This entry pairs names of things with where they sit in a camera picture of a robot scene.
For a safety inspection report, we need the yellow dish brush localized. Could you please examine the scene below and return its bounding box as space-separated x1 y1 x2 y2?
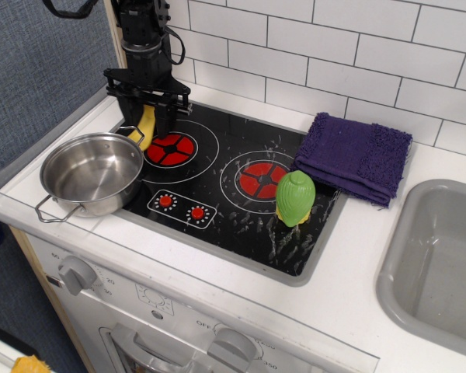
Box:
128 105 155 152

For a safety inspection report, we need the stainless steel pot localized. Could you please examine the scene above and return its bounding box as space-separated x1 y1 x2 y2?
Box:
35 127 147 223

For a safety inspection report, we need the purple folded towel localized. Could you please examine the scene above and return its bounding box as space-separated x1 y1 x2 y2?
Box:
291 112 412 207

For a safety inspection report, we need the black toy stovetop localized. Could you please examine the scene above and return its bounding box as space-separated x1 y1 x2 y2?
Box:
121 105 345 287

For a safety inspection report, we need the silver oven door handle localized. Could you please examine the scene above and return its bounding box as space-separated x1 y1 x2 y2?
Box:
110 324 214 372

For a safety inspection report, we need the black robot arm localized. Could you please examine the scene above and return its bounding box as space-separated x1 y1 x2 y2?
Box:
104 1 191 139

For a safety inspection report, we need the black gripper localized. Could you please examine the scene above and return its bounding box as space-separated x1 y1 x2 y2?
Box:
103 42 191 138

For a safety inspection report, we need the grey oven knob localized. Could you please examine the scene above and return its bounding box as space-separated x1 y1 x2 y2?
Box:
207 328 257 372

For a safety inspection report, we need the grey timer knob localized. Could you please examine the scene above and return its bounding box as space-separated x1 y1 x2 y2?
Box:
58 256 97 295

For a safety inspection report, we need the grey sink basin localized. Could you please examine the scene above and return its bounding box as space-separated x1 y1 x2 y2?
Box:
377 180 466 356

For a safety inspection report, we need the green plastic toy vegetable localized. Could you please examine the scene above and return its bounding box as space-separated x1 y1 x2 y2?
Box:
276 170 316 228

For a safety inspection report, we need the yellow cloth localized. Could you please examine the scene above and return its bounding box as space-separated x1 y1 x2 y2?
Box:
11 355 51 373

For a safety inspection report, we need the black cable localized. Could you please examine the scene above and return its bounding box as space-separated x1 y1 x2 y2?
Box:
42 0 186 67

